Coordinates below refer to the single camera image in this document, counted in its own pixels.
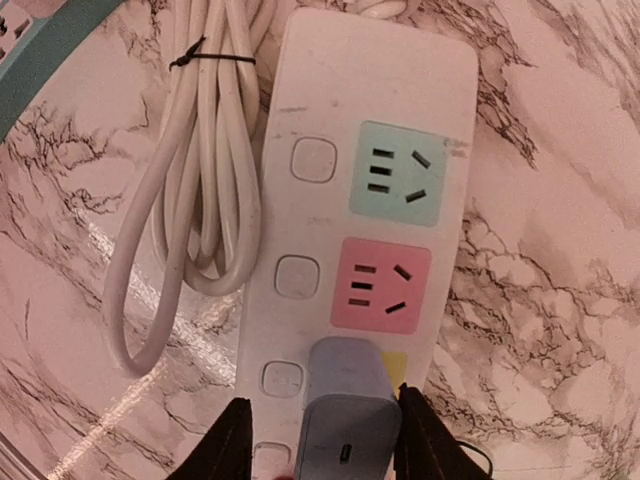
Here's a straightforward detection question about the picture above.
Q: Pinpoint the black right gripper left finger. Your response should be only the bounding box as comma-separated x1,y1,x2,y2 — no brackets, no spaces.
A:
167,398,253,480

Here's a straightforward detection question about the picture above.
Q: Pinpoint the teal power strip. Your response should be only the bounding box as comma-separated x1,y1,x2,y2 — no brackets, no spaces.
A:
1,0,122,138

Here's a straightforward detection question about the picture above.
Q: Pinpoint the light blue plug adapter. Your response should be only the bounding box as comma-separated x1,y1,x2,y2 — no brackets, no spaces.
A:
294,337,402,480

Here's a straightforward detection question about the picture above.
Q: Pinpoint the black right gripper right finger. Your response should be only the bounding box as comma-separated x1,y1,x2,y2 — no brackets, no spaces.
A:
394,383,490,480

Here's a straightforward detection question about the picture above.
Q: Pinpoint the black power adapter with cable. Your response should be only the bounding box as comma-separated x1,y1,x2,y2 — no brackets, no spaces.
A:
456,439,494,478

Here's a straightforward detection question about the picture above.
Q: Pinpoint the white power strip cable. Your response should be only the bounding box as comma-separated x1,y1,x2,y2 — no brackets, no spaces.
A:
102,0,281,379

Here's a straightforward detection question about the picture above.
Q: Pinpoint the white multicolour power strip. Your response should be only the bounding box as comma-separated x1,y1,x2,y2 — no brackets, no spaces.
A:
236,8,479,479

